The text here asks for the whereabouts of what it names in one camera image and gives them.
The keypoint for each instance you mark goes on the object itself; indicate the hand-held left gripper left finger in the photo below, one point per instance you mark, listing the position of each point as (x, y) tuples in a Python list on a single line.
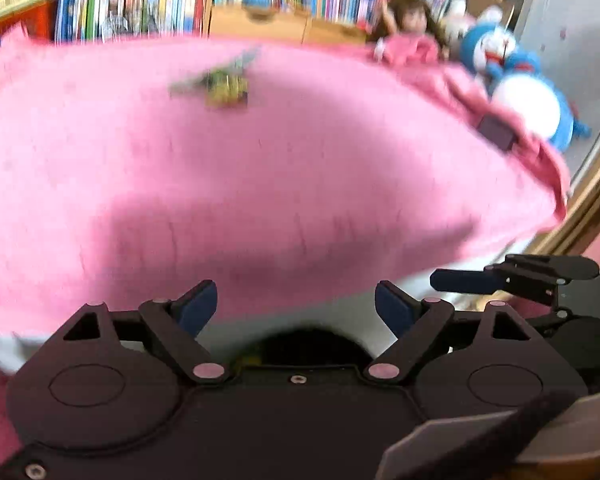
[(200, 305)]

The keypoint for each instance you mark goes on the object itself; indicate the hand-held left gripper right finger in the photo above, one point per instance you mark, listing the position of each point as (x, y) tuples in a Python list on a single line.
[(394, 305)]

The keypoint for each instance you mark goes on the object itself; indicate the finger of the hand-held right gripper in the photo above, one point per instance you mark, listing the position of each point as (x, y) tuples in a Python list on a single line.
[(465, 280), (550, 319)]

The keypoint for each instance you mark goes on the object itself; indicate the pink rabbit print towel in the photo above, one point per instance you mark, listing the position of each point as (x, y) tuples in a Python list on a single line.
[(180, 185)]

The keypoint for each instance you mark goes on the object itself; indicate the dark purple square pad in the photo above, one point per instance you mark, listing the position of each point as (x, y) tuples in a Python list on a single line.
[(497, 132)]

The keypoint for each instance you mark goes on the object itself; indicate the blue white round plush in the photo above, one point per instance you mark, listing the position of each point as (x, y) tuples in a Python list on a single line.
[(530, 105)]

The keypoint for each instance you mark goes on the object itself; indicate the yellow green foil wrapper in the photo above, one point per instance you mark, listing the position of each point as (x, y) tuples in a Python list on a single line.
[(227, 90)]

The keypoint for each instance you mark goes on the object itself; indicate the blue cat plush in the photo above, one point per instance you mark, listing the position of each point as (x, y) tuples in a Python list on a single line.
[(485, 47)]

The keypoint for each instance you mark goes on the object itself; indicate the clear green printed wrapper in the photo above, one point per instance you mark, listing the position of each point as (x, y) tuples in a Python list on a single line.
[(230, 67)]

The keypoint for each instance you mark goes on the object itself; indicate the brown haired doll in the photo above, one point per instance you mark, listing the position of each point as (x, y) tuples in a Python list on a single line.
[(410, 17)]

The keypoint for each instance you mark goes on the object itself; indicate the wooden drawer organizer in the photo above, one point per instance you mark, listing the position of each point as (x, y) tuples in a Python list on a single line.
[(270, 22)]

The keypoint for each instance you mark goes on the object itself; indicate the red plastic crate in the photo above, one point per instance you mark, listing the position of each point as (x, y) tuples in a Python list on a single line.
[(15, 22)]

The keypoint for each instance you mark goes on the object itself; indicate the gold curved frame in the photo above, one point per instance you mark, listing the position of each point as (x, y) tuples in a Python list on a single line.
[(575, 210)]

